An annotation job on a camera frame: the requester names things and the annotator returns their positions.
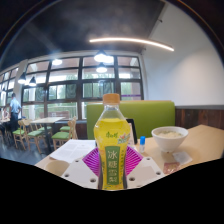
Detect wooden chairs with green seats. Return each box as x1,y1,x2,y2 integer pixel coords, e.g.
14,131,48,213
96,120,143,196
11,116,78,152

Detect yellow drink bottle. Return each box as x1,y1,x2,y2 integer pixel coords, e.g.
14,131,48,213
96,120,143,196
93,92,132,191

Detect green upholstered bench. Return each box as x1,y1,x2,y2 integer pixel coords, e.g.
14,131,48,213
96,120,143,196
86,100,176,141

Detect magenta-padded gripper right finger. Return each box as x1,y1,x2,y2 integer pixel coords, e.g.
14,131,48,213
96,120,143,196
123,145,167,190

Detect brown snack packet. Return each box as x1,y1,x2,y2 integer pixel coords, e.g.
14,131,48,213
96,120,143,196
162,161,181,175

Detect person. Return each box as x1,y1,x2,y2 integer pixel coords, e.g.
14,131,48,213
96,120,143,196
8,92,22,133
0,106,11,135

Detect dark-framed window wall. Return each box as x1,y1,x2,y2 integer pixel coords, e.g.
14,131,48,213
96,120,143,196
0,55,145,121

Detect black pendant lamps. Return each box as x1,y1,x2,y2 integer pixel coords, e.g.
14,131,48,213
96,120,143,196
17,49,115,88

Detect long curved ceiling light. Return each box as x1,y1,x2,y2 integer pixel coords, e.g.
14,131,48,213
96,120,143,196
88,36,175,53

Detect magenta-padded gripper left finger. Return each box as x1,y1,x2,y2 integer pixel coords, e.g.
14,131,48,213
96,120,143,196
61,146,102,190

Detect small blue-capped bottle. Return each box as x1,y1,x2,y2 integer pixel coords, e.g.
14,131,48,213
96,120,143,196
139,135,147,154

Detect white printed paper sheet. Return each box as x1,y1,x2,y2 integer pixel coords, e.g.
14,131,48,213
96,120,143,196
49,138,98,164

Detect wooden dining table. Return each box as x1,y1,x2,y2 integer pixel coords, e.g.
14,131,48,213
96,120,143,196
29,116,66,148

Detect white bowl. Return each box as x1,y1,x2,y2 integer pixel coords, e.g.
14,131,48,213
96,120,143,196
150,125,189,154

